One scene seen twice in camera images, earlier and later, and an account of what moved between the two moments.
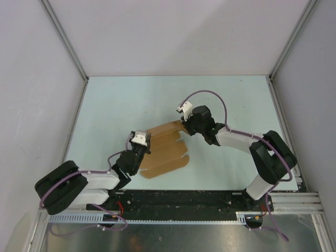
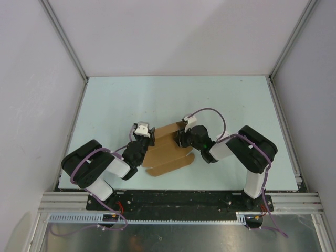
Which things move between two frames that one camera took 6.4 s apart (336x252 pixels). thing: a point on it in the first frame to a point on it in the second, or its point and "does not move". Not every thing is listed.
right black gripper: (186, 125) to (181, 137)
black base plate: (180, 205) does not move
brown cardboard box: (166, 151) does not move
